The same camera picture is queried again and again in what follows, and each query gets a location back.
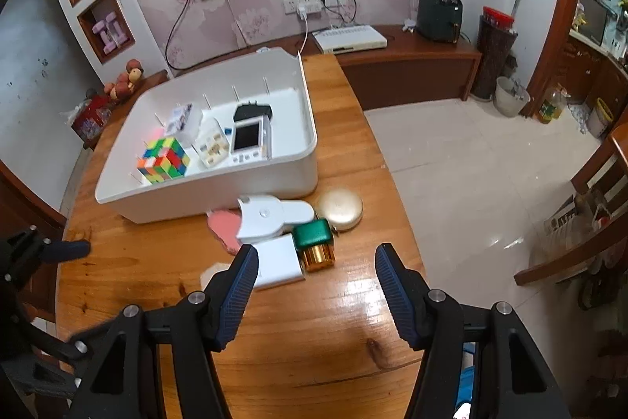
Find yellow oil bottle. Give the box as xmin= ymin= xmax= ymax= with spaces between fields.
xmin=536 ymin=85 xmax=567 ymax=124

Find yellow lidded bin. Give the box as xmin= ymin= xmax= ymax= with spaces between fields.
xmin=587 ymin=97 xmax=614 ymax=139

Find white plastic storage bin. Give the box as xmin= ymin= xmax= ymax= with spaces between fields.
xmin=94 ymin=47 xmax=319 ymax=224

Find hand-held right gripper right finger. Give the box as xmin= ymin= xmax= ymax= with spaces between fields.
xmin=375 ymin=243 xmax=572 ymax=419

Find dark tall woven basket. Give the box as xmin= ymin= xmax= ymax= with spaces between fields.
xmin=471 ymin=7 xmax=518 ymax=101

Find wooden chair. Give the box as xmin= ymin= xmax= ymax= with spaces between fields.
xmin=514 ymin=124 xmax=628 ymax=286

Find dark air fryer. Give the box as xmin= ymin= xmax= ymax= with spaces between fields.
xmin=416 ymin=0 xmax=463 ymax=44

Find green capped gold bottle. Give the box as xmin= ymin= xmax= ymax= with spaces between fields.
xmin=293 ymin=220 xmax=337 ymax=273

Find white printed bag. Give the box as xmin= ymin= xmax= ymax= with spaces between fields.
xmin=542 ymin=198 xmax=614 ymax=253

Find bowl of fruit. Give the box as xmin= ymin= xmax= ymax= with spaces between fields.
xmin=103 ymin=60 xmax=145 ymax=102

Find multicoloured puzzle cube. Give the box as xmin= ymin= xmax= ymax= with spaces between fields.
xmin=136 ymin=137 xmax=191 ymax=185

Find white cardboard box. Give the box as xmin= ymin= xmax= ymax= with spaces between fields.
xmin=251 ymin=236 xmax=306 ymax=291

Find white set-top box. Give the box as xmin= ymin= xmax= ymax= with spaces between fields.
xmin=313 ymin=25 xmax=388 ymax=55

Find white wall socket panel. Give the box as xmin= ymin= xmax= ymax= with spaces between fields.
xmin=282 ymin=0 xmax=348 ymax=15

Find clear plastic card box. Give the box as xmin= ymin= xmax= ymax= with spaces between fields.
xmin=164 ymin=102 xmax=203 ymax=141

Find blue plastic stool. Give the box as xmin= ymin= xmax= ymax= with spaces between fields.
xmin=454 ymin=343 xmax=476 ymax=419

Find white tape measure device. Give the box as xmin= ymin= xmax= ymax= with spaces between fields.
xmin=236 ymin=194 xmax=315 ymax=245

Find wooden television cabinet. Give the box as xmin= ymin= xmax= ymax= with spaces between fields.
xmin=83 ymin=24 xmax=482 ymax=150

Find gold round case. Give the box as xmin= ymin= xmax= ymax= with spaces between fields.
xmin=315 ymin=188 xmax=364 ymax=231

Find black socket cables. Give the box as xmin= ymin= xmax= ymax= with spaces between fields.
xmin=321 ymin=0 xmax=359 ymax=29

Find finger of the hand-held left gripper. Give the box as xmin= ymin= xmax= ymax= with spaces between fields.
xmin=0 ymin=227 xmax=91 ymax=283
xmin=29 ymin=321 xmax=115 ymax=363

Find clear plastic case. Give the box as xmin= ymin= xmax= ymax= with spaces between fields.
xmin=197 ymin=118 xmax=231 ymax=168

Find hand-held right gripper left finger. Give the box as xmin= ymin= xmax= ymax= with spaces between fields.
xmin=64 ymin=245 xmax=259 ymax=419

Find pink oval brush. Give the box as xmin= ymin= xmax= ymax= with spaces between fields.
xmin=206 ymin=209 xmax=242 ymax=254

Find white bucket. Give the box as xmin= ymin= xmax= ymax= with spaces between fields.
xmin=493 ymin=76 xmax=531 ymax=118

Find black charger plug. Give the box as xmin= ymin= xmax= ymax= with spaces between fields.
xmin=233 ymin=102 xmax=273 ymax=124

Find small white digital device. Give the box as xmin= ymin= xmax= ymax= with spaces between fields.
xmin=230 ymin=117 xmax=272 ymax=165

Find white charging cable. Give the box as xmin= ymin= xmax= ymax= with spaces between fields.
xmin=294 ymin=17 xmax=311 ymax=57

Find black television cable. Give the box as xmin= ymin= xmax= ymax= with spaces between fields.
xmin=165 ymin=0 xmax=199 ymax=70

